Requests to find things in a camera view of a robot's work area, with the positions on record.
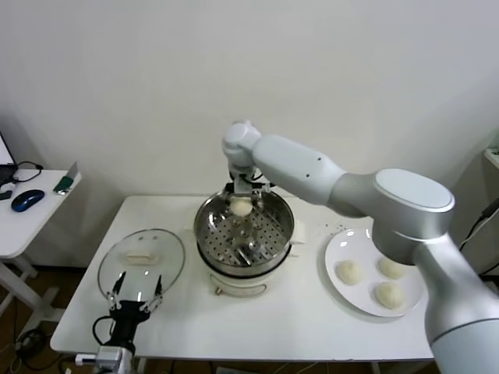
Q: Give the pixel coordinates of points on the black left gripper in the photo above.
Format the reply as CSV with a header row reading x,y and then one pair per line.
x,y
124,323

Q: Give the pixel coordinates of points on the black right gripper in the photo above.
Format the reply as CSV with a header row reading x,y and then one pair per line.
x,y
232,173

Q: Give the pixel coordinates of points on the white steamed baozi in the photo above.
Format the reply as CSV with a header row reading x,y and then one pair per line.
x,y
388,294
391,269
241,208
349,271

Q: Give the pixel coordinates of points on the round glass pot lid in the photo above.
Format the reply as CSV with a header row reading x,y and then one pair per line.
x,y
175,253

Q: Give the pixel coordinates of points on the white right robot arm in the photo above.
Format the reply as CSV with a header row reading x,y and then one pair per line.
x,y
292,163

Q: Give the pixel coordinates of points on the steel perforated steamer basket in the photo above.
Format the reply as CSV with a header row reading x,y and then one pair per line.
x,y
286,226

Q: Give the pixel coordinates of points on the steel steamer pot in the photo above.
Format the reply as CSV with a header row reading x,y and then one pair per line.
x,y
253,281

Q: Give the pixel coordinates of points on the dark crumb specks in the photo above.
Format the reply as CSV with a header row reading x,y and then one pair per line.
x,y
342,226

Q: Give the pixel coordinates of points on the white side desk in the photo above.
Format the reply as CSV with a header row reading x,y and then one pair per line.
x,y
35,226

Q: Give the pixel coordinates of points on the blue computer mouse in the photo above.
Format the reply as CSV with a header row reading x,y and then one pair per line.
x,y
27,200

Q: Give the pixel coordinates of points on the large white plate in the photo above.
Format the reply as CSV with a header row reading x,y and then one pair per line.
x,y
351,296

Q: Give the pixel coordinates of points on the white black dongle adapter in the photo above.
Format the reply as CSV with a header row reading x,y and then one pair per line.
x,y
6,191

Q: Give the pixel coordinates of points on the black laptop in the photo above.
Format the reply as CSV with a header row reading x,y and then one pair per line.
x,y
4,156

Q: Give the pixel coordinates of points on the white shelf stand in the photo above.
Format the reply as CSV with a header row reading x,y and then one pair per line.
x,y
492,171

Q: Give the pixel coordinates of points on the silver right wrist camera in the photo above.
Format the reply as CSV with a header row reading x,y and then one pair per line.
x,y
242,185

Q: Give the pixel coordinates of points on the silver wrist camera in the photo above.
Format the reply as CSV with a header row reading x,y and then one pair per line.
x,y
109,355
242,185

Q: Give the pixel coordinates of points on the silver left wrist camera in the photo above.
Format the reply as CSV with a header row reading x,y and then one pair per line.
x,y
109,355

